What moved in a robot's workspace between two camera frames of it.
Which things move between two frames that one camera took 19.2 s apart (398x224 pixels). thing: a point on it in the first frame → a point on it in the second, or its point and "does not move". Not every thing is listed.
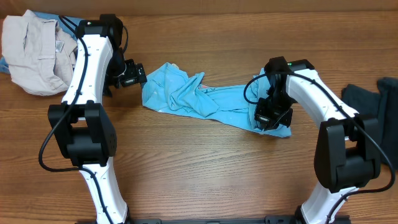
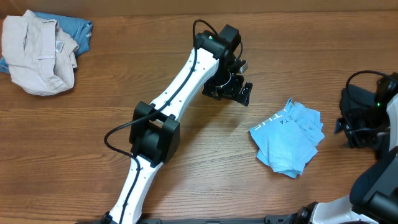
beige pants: x=40 y=55 does not move
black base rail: x=268 y=219 does not move
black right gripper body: x=272 y=116 → x=352 y=131
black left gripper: x=136 y=73 → x=232 y=90
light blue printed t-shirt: x=170 y=88 → x=287 y=140
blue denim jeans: x=43 y=16 does not move
